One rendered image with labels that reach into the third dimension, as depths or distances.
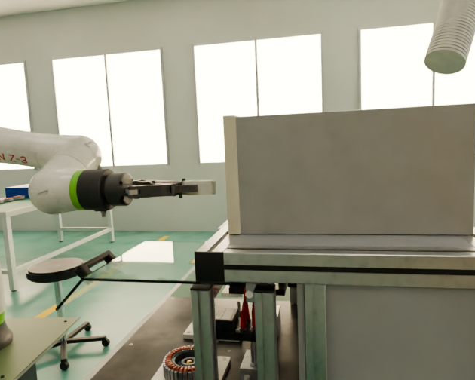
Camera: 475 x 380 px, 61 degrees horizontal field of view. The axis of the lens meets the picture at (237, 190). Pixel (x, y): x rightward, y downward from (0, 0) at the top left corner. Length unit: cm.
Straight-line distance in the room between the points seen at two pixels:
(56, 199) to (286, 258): 56
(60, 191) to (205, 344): 47
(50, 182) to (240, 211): 45
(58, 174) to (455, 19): 164
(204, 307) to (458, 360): 37
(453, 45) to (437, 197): 127
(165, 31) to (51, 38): 179
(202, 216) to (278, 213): 518
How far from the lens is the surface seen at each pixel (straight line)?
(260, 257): 59
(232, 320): 85
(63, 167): 99
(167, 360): 94
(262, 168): 68
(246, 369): 88
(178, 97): 587
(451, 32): 196
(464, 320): 65
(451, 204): 70
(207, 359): 69
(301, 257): 58
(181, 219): 596
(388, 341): 65
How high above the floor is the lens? 128
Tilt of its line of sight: 7 degrees down
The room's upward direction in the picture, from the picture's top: 3 degrees counter-clockwise
